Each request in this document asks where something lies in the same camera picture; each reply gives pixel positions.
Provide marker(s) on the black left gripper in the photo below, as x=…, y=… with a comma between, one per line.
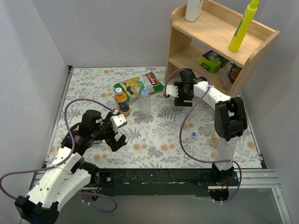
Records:
x=111, y=136

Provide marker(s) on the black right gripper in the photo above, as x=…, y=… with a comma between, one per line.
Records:
x=181, y=92

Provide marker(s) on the clear plastic bottle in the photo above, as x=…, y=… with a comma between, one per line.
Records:
x=145, y=105

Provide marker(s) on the orange milk tea bottle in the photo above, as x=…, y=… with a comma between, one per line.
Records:
x=122, y=103

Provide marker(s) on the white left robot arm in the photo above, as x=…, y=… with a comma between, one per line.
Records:
x=71, y=173

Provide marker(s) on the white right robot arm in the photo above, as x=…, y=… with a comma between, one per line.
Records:
x=229, y=121

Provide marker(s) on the cream pump lotion bottle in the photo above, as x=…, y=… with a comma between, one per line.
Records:
x=214, y=140

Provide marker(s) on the white bottle on shelf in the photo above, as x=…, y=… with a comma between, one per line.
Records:
x=193, y=10

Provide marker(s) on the yellow squeeze bottle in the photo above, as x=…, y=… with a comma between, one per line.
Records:
x=243, y=26

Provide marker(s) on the clear glass jar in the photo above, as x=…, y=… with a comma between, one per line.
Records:
x=224, y=78

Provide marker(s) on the green black box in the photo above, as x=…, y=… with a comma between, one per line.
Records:
x=212, y=61

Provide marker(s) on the green chips bag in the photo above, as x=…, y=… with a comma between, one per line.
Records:
x=133, y=87

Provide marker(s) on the wooden shelf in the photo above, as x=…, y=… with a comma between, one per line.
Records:
x=213, y=30

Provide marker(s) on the dark orange snack packet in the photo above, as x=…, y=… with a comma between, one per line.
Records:
x=234, y=72

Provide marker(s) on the black front rail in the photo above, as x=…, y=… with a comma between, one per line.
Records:
x=163, y=181

